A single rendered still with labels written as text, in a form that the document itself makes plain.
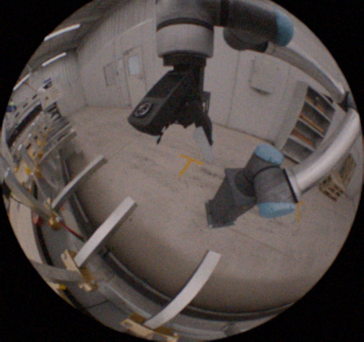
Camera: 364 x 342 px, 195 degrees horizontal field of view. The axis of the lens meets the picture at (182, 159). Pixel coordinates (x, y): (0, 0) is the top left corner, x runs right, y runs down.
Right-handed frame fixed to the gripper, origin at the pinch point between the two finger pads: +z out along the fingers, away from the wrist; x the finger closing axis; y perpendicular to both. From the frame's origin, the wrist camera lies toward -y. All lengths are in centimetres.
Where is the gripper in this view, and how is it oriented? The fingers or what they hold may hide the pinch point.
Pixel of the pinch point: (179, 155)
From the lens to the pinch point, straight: 25.4
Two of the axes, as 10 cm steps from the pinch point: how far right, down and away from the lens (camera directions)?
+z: 0.0, 7.0, 7.1
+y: 4.8, -6.3, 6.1
